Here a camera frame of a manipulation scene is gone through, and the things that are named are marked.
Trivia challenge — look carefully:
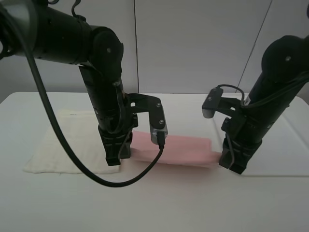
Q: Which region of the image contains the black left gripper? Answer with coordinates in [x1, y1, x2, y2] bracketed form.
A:
[98, 126, 133, 166]

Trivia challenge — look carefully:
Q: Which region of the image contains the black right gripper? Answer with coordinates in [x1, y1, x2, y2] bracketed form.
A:
[219, 137, 262, 174]

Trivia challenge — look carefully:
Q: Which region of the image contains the pink towel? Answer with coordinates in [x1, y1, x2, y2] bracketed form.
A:
[130, 131, 221, 168]

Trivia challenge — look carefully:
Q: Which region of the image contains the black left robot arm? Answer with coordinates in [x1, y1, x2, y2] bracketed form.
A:
[0, 0, 135, 166]

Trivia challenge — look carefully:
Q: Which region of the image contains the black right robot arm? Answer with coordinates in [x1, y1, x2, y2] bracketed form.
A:
[219, 35, 309, 174]

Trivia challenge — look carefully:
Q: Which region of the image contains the white plastic tray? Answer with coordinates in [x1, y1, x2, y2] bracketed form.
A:
[207, 95, 309, 177]

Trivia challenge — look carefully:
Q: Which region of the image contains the white towel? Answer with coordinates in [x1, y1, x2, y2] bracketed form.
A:
[22, 109, 121, 174]

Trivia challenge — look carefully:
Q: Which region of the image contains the black right camera cable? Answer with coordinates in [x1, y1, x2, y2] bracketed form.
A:
[216, 84, 245, 167]

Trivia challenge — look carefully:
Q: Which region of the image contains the black camera cable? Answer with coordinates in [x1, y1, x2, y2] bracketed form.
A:
[216, 84, 245, 167]
[0, 4, 167, 188]

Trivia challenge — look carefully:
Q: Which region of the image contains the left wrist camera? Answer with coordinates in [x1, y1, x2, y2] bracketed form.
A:
[148, 96, 168, 145]

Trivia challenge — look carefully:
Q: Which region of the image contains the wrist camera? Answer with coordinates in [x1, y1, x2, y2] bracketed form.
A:
[148, 96, 168, 145]
[202, 87, 223, 118]

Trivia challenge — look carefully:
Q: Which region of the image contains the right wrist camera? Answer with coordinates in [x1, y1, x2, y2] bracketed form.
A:
[202, 87, 223, 118]

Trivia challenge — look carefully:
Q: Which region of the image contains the black left camera cable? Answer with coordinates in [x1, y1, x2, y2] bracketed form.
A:
[0, 4, 167, 188]

